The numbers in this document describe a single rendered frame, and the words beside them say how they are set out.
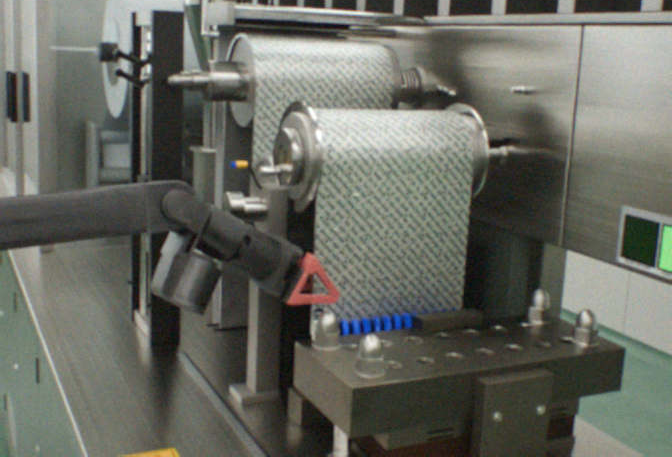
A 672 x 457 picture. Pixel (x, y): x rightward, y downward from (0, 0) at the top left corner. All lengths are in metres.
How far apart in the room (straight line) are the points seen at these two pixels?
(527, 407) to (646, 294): 3.32
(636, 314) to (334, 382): 3.52
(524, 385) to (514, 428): 0.05
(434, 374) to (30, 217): 0.48
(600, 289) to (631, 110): 3.52
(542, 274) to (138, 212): 0.77
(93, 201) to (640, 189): 0.64
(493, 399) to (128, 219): 0.47
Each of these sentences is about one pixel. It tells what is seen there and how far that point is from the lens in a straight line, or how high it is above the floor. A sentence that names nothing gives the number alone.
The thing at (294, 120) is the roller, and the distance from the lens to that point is 1.12.
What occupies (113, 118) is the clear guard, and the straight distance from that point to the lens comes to 2.04.
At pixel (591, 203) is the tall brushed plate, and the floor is 1.21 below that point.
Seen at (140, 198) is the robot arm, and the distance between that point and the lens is 0.97.
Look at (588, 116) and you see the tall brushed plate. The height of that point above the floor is 1.32.
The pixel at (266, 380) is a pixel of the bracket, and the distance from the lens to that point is 1.22.
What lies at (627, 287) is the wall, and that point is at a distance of 4.44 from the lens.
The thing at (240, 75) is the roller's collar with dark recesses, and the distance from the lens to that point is 1.32.
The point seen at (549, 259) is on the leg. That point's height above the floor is 1.06.
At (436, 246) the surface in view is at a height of 1.13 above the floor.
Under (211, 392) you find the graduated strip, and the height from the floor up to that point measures 0.90.
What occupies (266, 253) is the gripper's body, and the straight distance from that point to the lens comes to 1.04.
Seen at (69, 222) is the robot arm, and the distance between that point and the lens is 0.95.
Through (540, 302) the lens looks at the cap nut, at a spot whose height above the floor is 1.06.
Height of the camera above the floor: 1.39
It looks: 11 degrees down
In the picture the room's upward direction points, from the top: 3 degrees clockwise
